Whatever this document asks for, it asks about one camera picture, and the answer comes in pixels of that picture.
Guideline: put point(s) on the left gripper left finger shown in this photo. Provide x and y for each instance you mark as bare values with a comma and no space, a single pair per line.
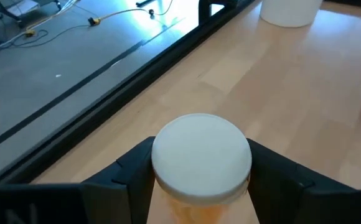
127,186

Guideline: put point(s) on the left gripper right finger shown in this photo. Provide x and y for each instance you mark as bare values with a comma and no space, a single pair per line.
292,196

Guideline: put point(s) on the large orange pill bottle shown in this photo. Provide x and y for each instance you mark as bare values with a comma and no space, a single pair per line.
200,158

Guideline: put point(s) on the snake plant in white pot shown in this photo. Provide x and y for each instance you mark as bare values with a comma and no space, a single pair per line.
289,14

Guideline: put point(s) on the black flat bar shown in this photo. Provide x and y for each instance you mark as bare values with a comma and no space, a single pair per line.
204,11

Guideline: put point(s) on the black office chair base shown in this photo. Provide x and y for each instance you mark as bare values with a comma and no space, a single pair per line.
18,6

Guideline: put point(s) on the black aluminium table frame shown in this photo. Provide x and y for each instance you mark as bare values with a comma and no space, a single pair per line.
121,93

